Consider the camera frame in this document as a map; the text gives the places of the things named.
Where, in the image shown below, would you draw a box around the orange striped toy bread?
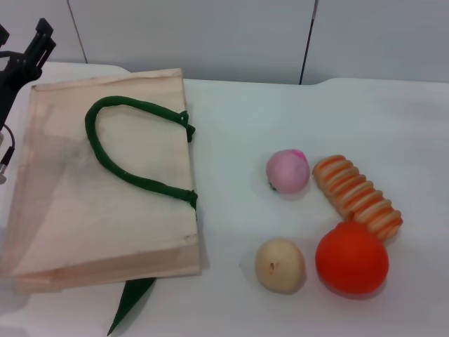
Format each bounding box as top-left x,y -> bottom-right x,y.
311,154 -> 403,242

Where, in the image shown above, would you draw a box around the cream handbag with green handles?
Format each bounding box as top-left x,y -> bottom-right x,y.
0,68 -> 203,336

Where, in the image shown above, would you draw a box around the orange toy fruit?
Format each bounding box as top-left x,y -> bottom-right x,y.
314,220 -> 389,295

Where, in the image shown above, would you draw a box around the pink toy peach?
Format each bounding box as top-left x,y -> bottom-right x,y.
265,149 -> 311,194

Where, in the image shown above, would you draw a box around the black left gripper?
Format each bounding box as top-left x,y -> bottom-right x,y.
0,19 -> 57,128

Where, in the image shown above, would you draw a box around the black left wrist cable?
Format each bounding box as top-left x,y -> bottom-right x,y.
0,122 -> 17,176

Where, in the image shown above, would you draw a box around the beige toy pear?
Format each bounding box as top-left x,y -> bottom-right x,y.
254,237 -> 306,295

